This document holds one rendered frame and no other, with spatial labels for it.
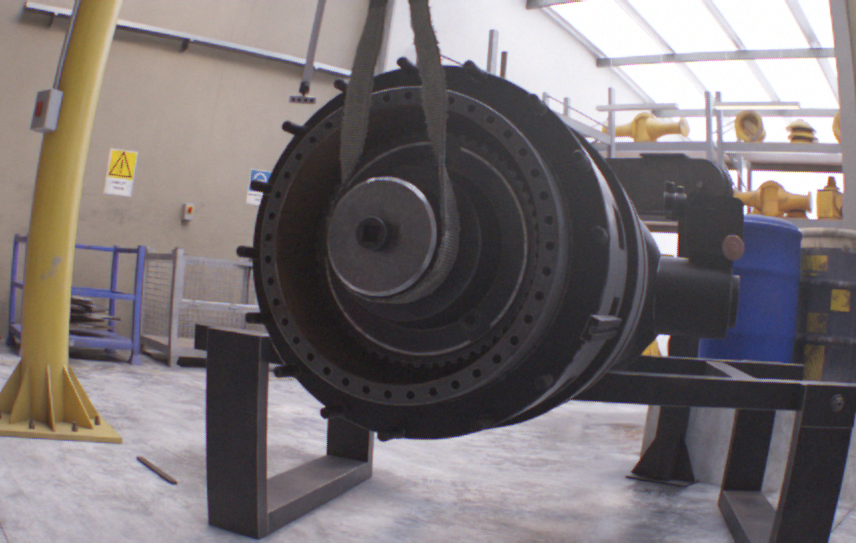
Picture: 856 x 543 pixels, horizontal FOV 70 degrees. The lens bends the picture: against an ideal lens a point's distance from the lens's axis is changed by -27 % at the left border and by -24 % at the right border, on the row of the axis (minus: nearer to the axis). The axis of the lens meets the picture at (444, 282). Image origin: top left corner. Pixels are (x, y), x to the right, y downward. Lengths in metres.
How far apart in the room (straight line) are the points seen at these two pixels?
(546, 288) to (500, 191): 0.18
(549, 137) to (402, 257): 0.25
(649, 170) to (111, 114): 5.04
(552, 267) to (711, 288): 1.45
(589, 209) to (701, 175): 2.56
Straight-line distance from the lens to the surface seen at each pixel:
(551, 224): 0.94
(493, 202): 1.05
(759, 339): 3.66
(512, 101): 1.04
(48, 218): 3.34
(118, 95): 7.19
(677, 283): 2.35
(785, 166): 10.46
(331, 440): 3.25
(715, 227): 2.39
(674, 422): 3.53
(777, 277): 3.70
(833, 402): 2.03
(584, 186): 1.00
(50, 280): 3.34
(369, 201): 0.95
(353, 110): 1.01
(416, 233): 0.92
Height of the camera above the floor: 0.79
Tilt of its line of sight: 1 degrees up
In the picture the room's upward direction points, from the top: 5 degrees clockwise
